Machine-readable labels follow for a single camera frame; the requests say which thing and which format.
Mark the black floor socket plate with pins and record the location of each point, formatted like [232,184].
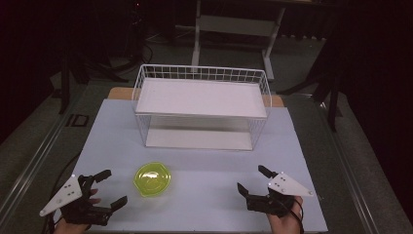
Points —
[78,120]

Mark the person's left hand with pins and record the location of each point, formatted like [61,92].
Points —
[69,229]

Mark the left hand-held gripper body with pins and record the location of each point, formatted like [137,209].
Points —
[69,192]

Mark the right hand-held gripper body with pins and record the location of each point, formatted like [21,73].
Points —
[287,187]

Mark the green bowl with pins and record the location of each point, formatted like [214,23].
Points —
[152,179]

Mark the white metal desk frame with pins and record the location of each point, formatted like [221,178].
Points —
[233,26]

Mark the person's right hand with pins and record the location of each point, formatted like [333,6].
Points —
[285,225]

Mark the metal floor rail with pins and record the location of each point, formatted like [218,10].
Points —
[35,162]
[350,169]

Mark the black metal stand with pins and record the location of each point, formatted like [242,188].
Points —
[332,104]
[65,84]

